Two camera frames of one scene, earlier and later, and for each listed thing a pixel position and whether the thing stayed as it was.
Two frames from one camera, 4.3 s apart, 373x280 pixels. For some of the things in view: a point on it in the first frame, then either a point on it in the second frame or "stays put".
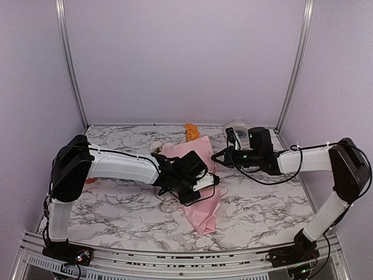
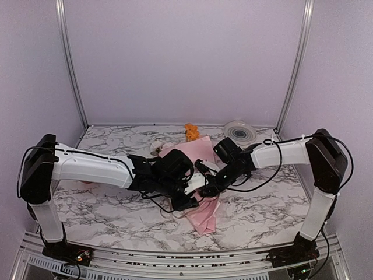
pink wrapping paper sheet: x=203 y=212 stays put
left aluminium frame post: x=60 y=5 stays put
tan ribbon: x=182 y=207 -> x=178 y=217
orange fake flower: x=192 y=131 stays put
